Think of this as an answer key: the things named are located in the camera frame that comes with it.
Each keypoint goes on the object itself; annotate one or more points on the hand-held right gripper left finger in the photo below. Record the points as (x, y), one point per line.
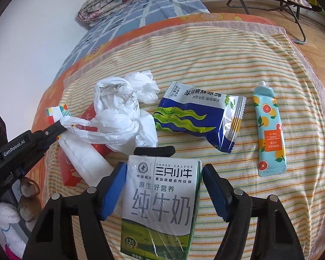
(113, 192)

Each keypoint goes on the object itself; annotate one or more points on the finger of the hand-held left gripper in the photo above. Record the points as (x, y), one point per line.
(50, 132)

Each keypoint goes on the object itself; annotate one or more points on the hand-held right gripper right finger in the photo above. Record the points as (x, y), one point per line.
(216, 192)

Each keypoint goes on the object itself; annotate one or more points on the colourful printed wrapper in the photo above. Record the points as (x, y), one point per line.
(57, 112)

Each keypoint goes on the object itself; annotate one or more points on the white paper carton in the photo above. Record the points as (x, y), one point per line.
(81, 157)

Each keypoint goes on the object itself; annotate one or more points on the white and green milk carton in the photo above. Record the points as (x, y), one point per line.
(157, 195)

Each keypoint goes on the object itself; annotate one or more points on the red packet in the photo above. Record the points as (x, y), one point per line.
(67, 173)

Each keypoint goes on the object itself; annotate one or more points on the white plastic bag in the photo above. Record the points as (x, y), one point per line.
(111, 113)

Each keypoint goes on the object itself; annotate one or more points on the teal fruit print pouch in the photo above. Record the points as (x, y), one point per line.
(270, 130)

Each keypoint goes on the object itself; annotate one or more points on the beige plush toy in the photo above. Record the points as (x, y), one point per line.
(27, 189)

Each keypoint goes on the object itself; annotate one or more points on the black plastic object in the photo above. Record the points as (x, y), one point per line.
(154, 151)

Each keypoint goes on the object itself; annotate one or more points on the white fluffy cloth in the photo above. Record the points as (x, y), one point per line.
(2, 219)

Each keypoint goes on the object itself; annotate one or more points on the orange flowered bed sheet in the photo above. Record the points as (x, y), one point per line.
(78, 59)

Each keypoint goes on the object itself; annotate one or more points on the blue and green snack packet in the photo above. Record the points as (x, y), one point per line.
(189, 113)

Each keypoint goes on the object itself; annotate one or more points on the pink cloth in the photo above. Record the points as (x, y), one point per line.
(13, 252)

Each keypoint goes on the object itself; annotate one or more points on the crumpled white tissue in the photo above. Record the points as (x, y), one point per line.
(143, 86)

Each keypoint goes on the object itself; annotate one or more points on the striped yellow towel blanket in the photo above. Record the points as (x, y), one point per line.
(205, 54)

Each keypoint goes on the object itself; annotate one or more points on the blue plaid bed sheet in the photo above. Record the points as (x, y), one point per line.
(151, 10)

